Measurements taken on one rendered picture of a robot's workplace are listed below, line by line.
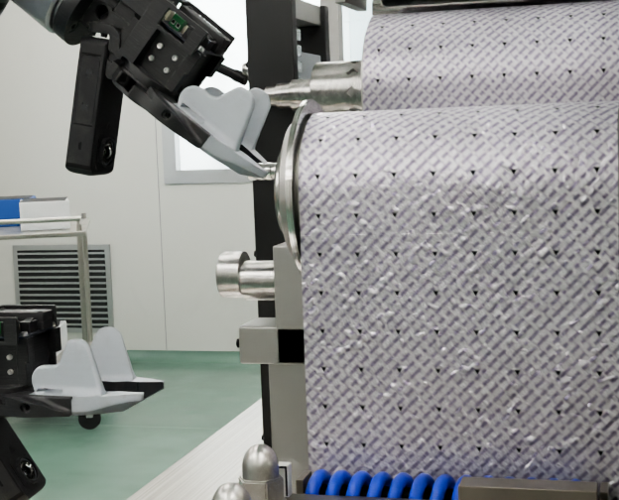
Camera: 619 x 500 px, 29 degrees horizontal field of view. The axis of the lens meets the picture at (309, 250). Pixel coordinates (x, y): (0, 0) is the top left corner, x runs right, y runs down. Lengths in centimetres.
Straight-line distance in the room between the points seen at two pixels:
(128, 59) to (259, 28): 32
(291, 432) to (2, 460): 24
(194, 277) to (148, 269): 29
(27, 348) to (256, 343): 19
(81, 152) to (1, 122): 636
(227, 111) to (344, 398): 24
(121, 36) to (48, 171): 625
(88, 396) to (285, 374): 17
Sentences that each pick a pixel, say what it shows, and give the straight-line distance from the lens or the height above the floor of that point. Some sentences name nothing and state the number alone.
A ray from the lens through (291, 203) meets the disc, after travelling 91.
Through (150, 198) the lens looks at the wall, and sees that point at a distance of 699.
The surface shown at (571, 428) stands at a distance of 92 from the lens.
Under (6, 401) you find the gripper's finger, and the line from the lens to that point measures 99.
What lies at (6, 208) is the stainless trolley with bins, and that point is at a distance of 592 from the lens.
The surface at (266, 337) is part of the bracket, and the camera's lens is 102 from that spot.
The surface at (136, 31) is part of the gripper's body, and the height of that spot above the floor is 138.
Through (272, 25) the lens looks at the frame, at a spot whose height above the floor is 141.
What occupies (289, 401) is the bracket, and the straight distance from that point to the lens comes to 103.
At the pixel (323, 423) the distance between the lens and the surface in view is 94.
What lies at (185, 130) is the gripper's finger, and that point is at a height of 130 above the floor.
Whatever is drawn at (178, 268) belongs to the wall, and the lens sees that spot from 697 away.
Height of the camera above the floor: 130
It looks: 6 degrees down
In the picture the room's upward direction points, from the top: 2 degrees counter-clockwise
